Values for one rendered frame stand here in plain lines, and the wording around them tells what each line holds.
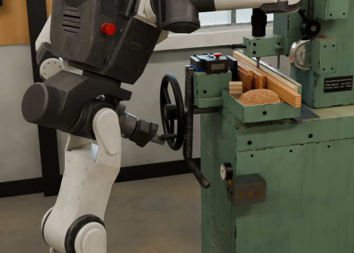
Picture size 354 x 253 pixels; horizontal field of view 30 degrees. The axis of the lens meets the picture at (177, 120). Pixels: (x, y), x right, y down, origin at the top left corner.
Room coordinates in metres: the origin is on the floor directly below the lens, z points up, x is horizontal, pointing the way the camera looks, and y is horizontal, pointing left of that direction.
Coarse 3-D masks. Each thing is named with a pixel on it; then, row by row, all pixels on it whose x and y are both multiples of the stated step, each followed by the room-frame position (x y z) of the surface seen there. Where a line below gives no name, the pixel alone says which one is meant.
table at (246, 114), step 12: (228, 96) 2.26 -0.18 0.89; (228, 108) 2.26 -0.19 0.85; (240, 108) 2.14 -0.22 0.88; (252, 108) 2.12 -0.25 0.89; (264, 108) 2.13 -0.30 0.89; (276, 108) 2.14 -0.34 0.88; (288, 108) 2.15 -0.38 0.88; (300, 108) 2.16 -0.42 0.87; (252, 120) 2.12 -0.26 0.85; (264, 120) 2.13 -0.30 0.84
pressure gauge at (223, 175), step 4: (220, 164) 2.14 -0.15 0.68; (224, 164) 2.11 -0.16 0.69; (228, 164) 2.12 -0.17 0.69; (220, 168) 2.15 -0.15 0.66; (224, 168) 2.10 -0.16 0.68; (228, 168) 2.10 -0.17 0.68; (232, 168) 2.11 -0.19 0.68; (220, 172) 2.15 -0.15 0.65; (224, 172) 2.11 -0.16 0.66; (228, 172) 2.10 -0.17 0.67; (232, 172) 2.10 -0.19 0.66; (224, 176) 2.11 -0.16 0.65; (228, 176) 2.10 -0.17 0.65; (232, 176) 2.10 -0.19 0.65; (228, 180) 2.13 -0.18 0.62; (232, 180) 2.13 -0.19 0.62
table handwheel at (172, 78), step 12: (168, 96) 2.40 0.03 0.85; (180, 96) 2.24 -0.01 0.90; (168, 108) 2.32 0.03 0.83; (180, 108) 2.22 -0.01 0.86; (204, 108) 2.36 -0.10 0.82; (216, 108) 2.37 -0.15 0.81; (168, 120) 2.45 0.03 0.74; (180, 120) 2.21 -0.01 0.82; (168, 132) 2.40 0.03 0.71; (180, 132) 2.21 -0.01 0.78; (168, 144) 2.36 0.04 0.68; (180, 144) 2.24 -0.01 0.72
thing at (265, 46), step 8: (248, 40) 2.40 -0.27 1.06; (256, 40) 2.39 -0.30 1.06; (264, 40) 2.40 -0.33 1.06; (272, 40) 2.41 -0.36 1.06; (280, 40) 2.42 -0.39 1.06; (248, 48) 2.39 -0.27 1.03; (256, 48) 2.39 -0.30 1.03; (264, 48) 2.40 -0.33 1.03; (272, 48) 2.41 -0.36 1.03; (248, 56) 2.39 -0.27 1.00; (256, 56) 2.39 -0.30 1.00
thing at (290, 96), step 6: (252, 66) 2.49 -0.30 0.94; (270, 78) 2.32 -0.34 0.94; (270, 84) 2.29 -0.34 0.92; (276, 84) 2.24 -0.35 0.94; (282, 84) 2.23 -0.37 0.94; (276, 90) 2.24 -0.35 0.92; (282, 90) 2.18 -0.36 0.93; (288, 90) 2.15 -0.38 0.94; (282, 96) 2.18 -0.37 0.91; (288, 96) 2.14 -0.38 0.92; (294, 96) 2.09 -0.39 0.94; (300, 96) 2.09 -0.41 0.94; (288, 102) 2.13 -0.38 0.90; (294, 102) 2.09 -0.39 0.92; (300, 102) 2.09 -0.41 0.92
